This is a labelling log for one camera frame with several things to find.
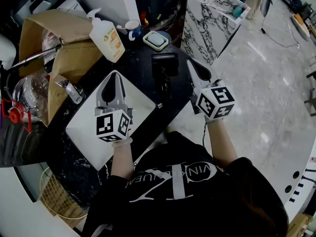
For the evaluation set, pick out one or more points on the studio light on stand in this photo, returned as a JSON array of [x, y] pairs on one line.
[[265, 6]]

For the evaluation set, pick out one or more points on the person's right forearm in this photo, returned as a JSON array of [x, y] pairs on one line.
[[222, 147]]

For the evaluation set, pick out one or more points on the dark storage cabinet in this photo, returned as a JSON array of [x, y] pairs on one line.
[[160, 4]]

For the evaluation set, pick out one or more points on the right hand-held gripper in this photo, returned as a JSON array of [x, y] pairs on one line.
[[217, 102]]

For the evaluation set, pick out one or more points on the black oven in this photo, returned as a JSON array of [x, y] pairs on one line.
[[19, 149]]

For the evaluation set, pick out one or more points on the pale blue soap bar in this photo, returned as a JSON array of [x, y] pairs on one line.
[[156, 39]]

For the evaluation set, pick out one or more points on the metal tube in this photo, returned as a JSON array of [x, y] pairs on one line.
[[37, 56]]

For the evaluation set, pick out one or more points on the blue round bowl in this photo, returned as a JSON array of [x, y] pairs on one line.
[[166, 34]]

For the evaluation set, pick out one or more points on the white curved counter with holes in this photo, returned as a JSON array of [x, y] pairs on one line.
[[300, 165]]

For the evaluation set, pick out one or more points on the blue and white mug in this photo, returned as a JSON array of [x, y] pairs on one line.
[[135, 29]]

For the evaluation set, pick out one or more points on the pale green soap dish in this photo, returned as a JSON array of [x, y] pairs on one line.
[[163, 46]]

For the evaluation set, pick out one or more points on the brown cardboard box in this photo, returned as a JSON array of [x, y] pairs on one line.
[[74, 58]]

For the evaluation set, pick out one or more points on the white pump soap bottle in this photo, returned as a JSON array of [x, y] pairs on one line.
[[108, 41]]

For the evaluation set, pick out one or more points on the small cardboard box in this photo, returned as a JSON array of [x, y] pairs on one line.
[[300, 225]]

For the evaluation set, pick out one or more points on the chrome faucet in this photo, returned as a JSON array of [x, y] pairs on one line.
[[72, 91]]

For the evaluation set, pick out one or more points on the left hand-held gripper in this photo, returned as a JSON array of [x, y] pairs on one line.
[[108, 125]]

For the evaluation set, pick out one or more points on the white marble cabinet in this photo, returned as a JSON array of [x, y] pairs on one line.
[[209, 33]]

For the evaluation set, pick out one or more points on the person's left forearm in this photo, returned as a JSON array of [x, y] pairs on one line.
[[122, 162]]

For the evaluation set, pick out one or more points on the person's black printed t-shirt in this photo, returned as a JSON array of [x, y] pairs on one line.
[[197, 218]]

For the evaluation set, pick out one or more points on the teal object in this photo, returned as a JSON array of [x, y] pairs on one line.
[[237, 11]]

